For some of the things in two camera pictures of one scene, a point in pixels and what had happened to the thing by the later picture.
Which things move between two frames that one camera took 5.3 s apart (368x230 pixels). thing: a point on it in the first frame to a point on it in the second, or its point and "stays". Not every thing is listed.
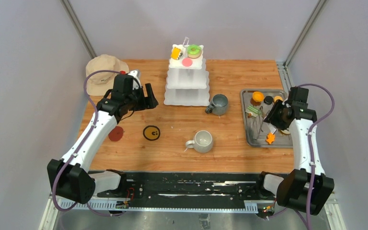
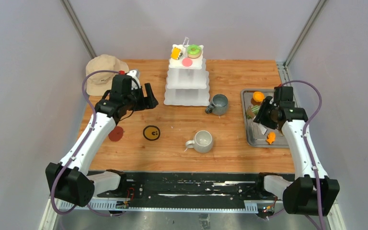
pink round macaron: (187, 62) stays
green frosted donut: (194, 51) stays
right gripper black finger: (272, 117) to (261, 115)
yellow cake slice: (175, 52) stays
